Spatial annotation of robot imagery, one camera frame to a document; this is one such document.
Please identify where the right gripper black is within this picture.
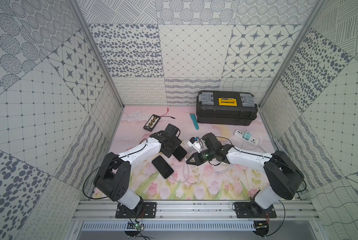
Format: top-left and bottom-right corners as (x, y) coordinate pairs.
(185, 148), (215, 166)

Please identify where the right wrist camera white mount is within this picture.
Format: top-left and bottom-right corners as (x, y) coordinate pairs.
(188, 137), (204, 153)

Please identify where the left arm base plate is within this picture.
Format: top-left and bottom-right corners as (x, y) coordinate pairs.
(115, 201), (157, 219)

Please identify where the white power strip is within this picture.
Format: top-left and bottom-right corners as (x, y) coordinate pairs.
(235, 130), (260, 146)

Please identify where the red black wire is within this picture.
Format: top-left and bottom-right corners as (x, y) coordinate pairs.
(158, 107), (176, 120)

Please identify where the teal utility knife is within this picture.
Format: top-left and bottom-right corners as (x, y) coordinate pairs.
(190, 114), (200, 130)

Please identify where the white power strip cord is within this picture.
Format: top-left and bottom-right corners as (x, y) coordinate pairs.
(256, 136), (289, 157)

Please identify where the phone with pink case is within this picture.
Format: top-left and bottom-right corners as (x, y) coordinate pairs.
(172, 146), (188, 162)

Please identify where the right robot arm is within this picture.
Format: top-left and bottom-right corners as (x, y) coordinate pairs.
(187, 133), (305, 211)

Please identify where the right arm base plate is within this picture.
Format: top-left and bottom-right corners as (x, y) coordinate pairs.
(232, 202), (277, 219)

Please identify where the black connector board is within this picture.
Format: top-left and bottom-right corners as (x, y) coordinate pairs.
(143, 115), (161, 132)

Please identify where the black toolbox yellow handle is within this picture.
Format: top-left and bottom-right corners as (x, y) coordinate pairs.
(196, 91), (258, 126)

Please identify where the phone with green case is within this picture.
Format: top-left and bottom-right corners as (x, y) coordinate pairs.
(152, 156), (174, 179)

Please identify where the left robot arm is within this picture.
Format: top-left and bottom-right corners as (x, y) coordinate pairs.
(93, 124), (182, 215)

